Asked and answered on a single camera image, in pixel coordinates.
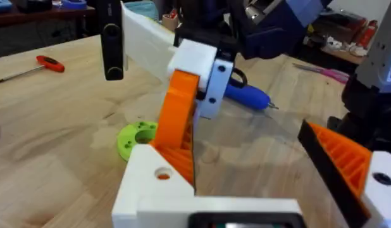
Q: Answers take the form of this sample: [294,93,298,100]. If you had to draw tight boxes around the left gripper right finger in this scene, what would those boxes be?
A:
[297,120,391,228]

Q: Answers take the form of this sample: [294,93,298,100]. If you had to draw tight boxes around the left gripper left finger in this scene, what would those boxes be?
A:
[111,144,196,228]

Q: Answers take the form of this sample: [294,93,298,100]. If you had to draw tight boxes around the orange ribbed wedge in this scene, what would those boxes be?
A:
[151,120,197,188]

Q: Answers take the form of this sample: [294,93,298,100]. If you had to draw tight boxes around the blue electric screwdriver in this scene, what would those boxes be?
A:
[223,67,280,111]

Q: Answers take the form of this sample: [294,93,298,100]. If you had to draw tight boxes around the green disc with holes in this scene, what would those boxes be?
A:
[116,120,159,162]

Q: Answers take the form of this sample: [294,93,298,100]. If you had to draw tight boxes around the small cardboard box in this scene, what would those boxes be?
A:
[161,9,180,32]

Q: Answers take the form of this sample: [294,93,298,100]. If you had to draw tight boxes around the pink scissors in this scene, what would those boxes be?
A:
[292,62,351,85]

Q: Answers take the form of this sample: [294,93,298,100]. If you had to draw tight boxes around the teal cloth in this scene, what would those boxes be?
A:
[124,0,160,22]

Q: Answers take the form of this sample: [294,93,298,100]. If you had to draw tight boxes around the red canister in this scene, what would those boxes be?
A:
[356,19,380,49]

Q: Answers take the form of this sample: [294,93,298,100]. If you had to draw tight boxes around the blue plastic part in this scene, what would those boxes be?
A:
[60,0,88,11]

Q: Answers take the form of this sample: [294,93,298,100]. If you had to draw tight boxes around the red-handled T hex key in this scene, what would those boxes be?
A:
[0,54,66,86]

